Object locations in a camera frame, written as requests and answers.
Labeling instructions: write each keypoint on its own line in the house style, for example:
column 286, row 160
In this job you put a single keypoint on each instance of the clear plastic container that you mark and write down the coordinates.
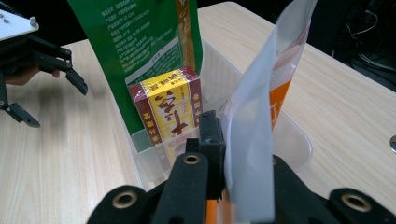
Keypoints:
column 289, row 146

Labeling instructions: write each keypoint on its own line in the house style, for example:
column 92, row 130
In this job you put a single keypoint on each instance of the white and orange food packet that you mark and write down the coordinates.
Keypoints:
column 255, row 140

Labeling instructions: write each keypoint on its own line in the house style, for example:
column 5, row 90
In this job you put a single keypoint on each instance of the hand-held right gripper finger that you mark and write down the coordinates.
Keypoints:
column 211, row 146

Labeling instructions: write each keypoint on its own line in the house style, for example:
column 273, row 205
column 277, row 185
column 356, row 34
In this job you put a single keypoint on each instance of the green braised meat seasoning packet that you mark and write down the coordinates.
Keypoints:
column 140, row 53

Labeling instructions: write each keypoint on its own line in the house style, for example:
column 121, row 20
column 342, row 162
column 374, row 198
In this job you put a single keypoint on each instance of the small maroon and yellow box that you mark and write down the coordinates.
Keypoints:
column 169, row 105

